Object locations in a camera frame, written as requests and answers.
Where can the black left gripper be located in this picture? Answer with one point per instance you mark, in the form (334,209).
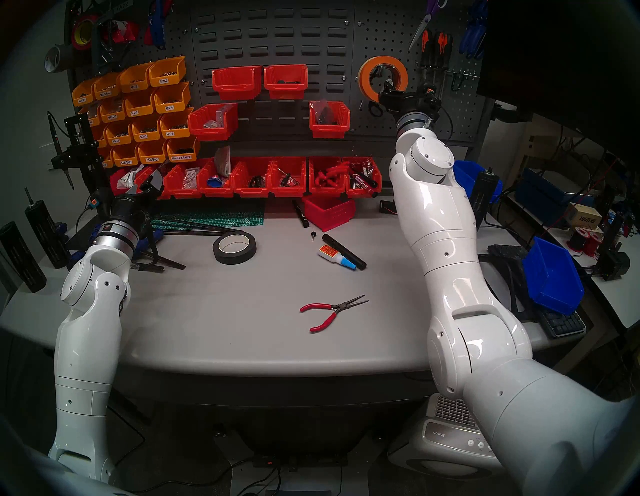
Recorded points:
(132,210)

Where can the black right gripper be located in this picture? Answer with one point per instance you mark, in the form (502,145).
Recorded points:
(412,106)

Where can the orange tape roll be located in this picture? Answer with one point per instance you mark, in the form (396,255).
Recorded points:
(365,85)

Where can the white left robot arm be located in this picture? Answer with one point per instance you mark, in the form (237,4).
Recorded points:
(87,340)

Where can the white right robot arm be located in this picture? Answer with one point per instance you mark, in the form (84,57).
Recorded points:
(450,250)

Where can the black tape roll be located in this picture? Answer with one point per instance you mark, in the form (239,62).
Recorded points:
(235,257)

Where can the red tape roll yellow core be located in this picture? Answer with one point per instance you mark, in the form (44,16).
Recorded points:
(76,32)

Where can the white plastic bag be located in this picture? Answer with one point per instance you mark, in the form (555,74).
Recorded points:
(127,177)

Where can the red shelf bin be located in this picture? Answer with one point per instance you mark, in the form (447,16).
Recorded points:
(287,192)
(252,192)
(116,187)
(216,192)
(365,194)
(327,191)
(172,191)

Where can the yellow parts bin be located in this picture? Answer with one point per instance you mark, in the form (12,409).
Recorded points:
(176,127)
(182,151)
(172,100)
(106,88)
(140,107)
(125,158)
(112,113)
(119,136)
(135,81)
(82,95)
(101,137)
(146,131)
(92,117)
(152,154)
(167,74)
(107,160)

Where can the small printed parts bag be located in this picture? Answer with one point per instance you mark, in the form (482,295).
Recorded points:
(190,179)

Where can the clear bag black parts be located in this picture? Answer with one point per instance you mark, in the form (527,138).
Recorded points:
(324,112)

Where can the black carabiner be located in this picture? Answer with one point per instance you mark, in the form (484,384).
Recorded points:
(456,82)

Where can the small blue part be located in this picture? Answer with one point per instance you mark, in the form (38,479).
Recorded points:
(215,182)

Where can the metal tool rack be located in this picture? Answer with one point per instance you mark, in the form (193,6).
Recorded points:
(457,75)

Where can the clear zip bag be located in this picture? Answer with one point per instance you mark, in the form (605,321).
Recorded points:
(223,161)

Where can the green cutting mat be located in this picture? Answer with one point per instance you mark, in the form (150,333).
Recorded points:
(225,220)

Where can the red Marks-A-Lot marker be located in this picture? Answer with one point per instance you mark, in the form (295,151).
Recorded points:
(362,182)

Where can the small clear hardware bag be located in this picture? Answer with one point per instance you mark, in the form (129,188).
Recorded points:
(216,119)

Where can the black soldering iron pen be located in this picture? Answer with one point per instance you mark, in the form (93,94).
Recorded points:
(56,137)

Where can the black cylinder with rod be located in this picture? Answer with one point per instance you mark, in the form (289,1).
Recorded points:
(47,230)

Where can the blue plastic bin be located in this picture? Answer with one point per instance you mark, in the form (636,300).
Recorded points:
(465,172)
(550,277)

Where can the small circuit board device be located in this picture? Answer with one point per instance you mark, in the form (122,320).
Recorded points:
(386,207)

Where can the loose red plastic bin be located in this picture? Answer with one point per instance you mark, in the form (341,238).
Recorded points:
(330,212)

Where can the black ribbed cylinder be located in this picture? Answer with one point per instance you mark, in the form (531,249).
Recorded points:
(20,255)

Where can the tall black bottle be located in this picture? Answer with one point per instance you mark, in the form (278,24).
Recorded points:
(482,200)

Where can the slim black pen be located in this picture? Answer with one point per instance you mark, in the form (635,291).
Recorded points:
(301,214)

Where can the red and black hanging clamp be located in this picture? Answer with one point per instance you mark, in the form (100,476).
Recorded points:
(125,31)

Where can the blue and red hanging tool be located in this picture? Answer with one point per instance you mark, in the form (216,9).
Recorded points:
(159,25)

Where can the thick black marker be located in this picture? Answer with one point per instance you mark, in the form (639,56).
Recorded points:
(345,250)

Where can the black monitor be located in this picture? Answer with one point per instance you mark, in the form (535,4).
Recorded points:
(550,60)

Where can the glue bottle with blue cap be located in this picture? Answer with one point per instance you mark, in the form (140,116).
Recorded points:
(332,255)

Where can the dark blue crate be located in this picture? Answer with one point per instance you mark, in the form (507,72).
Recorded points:
(535,195)

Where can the small cardboard box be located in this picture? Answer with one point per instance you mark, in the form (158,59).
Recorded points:
(584,216)

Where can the black desk device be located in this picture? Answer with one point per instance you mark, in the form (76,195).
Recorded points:
(615,264)

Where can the black keyboard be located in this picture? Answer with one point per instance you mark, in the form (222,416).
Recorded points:
(562,325)

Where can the black power strip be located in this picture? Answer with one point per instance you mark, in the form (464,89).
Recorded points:
(300,460)

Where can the white air purifier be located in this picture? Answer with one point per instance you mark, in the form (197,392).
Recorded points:
(435,445)

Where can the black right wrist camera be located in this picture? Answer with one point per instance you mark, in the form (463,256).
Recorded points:
(431,92)

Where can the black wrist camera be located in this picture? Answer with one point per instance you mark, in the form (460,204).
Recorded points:
(431,92)
(100,197)

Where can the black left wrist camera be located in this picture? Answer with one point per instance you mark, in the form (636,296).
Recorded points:
(100,197)

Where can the red wall bin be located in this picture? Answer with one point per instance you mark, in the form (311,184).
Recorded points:
(237,86)
(286,86)
(330,130)
(210,132)

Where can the grey pegboard wall panel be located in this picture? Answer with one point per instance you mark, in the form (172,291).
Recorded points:
(300,30)

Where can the grey duct tape roll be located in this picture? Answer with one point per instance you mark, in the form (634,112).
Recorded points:
(65,56)

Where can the black frame stand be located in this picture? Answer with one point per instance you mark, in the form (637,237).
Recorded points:
(505,255)

